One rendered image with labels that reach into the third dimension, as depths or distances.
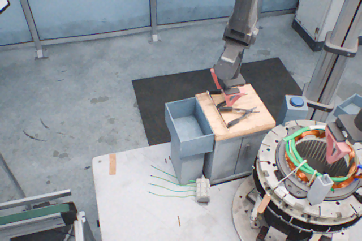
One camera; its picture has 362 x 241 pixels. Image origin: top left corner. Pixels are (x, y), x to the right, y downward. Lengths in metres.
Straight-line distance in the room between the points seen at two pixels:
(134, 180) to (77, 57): 2.03
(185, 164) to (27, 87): 2.02
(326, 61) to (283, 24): 2.39
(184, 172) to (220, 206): 0.17
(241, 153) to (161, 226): 0.36
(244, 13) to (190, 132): 0.46
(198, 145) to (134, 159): 0.36
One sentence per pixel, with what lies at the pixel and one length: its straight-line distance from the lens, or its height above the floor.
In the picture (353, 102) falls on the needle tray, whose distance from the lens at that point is 1.35.
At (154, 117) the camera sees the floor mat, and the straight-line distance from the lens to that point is 2.53.
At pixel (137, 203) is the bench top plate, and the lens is 1.24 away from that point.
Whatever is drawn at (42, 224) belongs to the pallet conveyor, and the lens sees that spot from 1.34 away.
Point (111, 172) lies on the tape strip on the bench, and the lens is 1.32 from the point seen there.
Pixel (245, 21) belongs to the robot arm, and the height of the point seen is 1.40.
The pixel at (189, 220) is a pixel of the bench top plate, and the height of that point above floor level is 0.78.
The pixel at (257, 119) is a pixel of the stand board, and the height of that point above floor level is 1.06.
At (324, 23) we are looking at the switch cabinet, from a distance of 3.28.
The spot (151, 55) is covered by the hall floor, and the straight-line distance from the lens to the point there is 3.10.
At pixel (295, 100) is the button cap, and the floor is 1.04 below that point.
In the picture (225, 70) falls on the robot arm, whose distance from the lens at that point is 0.94.
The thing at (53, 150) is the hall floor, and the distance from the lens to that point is 2.47.
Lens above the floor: 1.86
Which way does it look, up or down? 48 degrees down
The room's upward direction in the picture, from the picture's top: 2 degrees clockwise
